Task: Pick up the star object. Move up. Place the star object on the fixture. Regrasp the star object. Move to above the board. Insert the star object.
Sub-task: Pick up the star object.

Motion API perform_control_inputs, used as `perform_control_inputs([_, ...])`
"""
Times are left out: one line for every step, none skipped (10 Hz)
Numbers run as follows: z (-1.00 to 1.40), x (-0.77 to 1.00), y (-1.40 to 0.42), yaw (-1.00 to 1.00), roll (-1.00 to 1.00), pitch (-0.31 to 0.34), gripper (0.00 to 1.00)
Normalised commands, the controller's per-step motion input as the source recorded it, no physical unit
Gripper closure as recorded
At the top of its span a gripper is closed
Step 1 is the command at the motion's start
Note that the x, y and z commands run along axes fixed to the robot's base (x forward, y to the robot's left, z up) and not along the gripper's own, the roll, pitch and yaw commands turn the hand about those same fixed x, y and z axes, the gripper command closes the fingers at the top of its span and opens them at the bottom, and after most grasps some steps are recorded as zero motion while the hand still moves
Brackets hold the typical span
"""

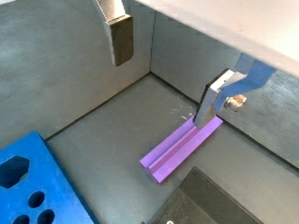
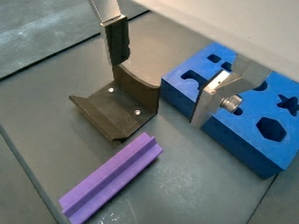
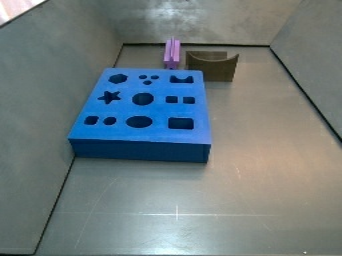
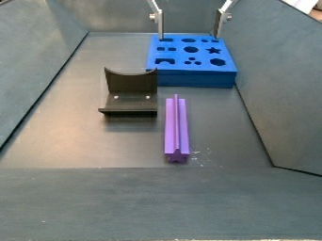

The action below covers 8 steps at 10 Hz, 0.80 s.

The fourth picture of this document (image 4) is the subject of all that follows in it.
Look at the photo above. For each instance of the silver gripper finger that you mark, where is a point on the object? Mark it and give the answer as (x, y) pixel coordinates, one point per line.
(156, 16)
(222, 14)

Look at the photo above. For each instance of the purple star-shaped bar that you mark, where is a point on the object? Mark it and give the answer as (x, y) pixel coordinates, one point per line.
(176, 144)

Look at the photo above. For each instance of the black curved fixture stand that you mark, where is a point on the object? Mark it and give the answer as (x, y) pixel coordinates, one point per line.
(132, 93)

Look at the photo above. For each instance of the blue foam shape block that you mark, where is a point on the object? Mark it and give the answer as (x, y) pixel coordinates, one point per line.
(191, 61)

